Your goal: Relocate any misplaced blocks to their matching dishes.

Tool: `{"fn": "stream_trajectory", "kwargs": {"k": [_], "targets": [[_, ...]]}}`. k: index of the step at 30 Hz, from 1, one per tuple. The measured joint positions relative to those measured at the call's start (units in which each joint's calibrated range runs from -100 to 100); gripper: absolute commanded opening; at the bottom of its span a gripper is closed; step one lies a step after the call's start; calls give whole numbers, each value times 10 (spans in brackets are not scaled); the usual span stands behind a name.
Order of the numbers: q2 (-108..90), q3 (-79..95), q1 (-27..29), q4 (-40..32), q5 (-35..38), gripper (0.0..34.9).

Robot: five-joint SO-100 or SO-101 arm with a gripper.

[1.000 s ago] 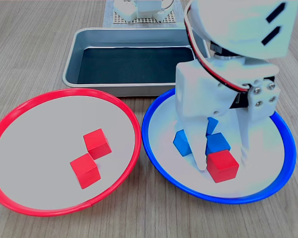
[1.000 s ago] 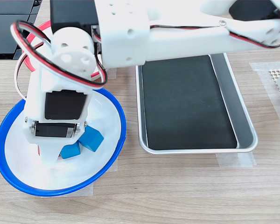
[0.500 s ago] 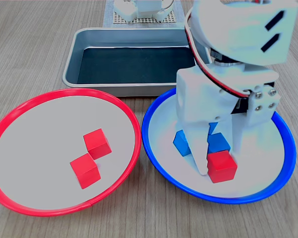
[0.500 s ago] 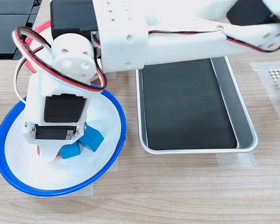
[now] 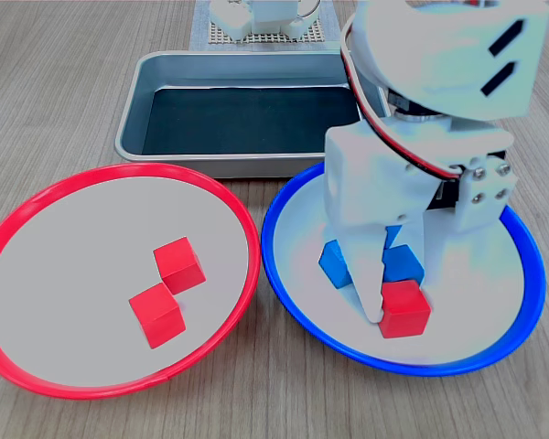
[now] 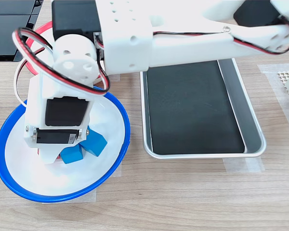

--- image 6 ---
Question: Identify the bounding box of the blue-rimmed white plate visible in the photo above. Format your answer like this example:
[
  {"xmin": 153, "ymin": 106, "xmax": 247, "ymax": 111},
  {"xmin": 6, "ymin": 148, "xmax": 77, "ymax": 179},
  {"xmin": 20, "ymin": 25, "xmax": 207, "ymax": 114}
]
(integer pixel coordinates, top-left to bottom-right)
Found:
[{"xmin": 0, "ymin": 87, "xmax": 131, "ymax": 203}]

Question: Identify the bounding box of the steel tray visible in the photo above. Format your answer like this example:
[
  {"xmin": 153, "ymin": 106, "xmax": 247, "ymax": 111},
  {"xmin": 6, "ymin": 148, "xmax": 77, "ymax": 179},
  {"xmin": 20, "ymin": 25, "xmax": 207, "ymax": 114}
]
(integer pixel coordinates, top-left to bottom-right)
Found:
[{"xmin": 139, "ymin": 57, "xmax": 267, "ymax": 160}]

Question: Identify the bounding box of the small blue cube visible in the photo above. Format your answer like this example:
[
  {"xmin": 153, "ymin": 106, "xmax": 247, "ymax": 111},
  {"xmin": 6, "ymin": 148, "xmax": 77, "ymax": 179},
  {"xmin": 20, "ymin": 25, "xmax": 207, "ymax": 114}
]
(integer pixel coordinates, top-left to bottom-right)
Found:
[
  {"xmin": 60, "ymin": 146, "xmax": 84, "ymax": 165},
  {"xmin": 80, "ymin": 129, "xmax": 108, "ymax": 157}
]

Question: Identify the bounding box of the red-rimmed white plate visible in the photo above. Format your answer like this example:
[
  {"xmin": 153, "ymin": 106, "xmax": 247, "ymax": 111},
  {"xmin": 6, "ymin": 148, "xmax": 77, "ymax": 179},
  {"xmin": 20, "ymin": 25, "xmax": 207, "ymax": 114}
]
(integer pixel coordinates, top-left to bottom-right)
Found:
[{"xmin": 23, "ymin": 21, "xmax": 56, "ymax": 77}]

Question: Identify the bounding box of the black mat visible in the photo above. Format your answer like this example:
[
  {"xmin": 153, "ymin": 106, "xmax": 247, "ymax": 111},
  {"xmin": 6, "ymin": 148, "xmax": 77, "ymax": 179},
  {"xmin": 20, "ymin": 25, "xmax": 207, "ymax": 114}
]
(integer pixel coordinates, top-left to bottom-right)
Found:
[{"xmin": 145, "ymin": 60, "xmax": 246, "ymax": 155}]

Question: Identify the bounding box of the clear tape strip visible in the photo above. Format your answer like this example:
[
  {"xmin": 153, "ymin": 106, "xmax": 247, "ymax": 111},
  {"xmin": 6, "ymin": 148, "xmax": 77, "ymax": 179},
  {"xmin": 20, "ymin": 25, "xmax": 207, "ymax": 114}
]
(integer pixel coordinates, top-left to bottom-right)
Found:
[
  {"xmin": 107, "ymin": 72, "xmax": 121, "ymax": 82},
  {"xmin": 223, "ymin": 157, "xmax": 265, "ymax": 173},
  {"xmin": 110, "ymin": 165, "xmax": 123, "ymax": 178},
  {"xmin": 41, "ymin": 187, "xmax": 97, "ymax": 205}
]

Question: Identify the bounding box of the red black white servo cable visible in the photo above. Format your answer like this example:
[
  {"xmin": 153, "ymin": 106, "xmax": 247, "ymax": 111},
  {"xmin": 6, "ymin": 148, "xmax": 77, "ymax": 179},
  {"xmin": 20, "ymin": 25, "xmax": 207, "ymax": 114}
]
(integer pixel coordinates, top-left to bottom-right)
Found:
[
  {"xmin": 12, "ymin": 27, "xmax": 111, "ymax": 109},
  {"xmin": 232, "ymin": 18, "xmax": 289, "ymax": 55}
]

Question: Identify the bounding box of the black glossy electronic device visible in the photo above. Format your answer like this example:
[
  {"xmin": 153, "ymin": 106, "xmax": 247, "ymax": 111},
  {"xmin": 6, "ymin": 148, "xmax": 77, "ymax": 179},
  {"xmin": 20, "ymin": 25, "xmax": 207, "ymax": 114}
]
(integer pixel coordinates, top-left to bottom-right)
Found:
[{"xmin": 0, "ymin": 0, "xmax": 44, "ymax": 63}]

